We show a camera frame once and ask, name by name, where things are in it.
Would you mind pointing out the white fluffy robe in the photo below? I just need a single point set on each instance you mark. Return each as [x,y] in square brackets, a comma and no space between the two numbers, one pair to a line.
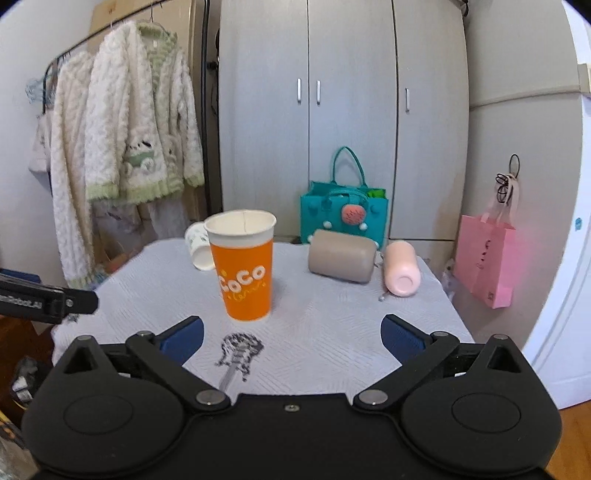
[69,161]

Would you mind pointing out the taupe plastic cup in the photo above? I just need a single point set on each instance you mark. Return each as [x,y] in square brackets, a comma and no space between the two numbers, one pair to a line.
[341,256]

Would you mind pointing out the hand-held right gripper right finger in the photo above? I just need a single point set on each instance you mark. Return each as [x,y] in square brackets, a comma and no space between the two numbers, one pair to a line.
[401,339]

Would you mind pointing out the teal felt handbag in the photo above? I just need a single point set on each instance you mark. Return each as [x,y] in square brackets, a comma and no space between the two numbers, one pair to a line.
[323,212]

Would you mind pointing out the white fluffy green-trimmed jacket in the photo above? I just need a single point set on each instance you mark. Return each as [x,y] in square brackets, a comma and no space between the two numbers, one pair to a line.
[134,115]

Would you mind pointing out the pink bottle lying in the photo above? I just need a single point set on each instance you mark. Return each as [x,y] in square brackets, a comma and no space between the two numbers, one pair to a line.
[401,267]

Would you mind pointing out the black metal clothes rack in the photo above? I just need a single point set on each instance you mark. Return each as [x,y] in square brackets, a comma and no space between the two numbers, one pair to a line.
[204,92]

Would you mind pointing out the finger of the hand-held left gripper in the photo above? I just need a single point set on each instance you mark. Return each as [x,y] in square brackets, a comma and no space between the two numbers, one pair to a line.
[78,302]

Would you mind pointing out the crumpled plastic bag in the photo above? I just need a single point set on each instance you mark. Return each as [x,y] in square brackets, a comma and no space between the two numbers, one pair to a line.
[27,378]

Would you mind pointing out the white paper cup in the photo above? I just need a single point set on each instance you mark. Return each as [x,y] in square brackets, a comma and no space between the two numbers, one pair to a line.
[198,251]

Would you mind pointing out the white guitar-print tablecloth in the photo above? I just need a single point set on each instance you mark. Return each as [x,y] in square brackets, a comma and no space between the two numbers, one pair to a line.
[323,323]

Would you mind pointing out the grey wardrobe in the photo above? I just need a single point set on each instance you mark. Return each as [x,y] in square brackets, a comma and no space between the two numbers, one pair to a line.
[351,69]

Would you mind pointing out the pink paper shopping bag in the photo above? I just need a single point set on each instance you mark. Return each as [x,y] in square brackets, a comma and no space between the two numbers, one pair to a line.
[485,263]

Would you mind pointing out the orange paper cup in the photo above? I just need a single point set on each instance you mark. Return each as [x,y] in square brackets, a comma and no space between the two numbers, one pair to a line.
[244,277]

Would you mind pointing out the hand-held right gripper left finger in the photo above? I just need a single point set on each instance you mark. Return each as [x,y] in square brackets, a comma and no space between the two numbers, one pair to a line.
[184,339]

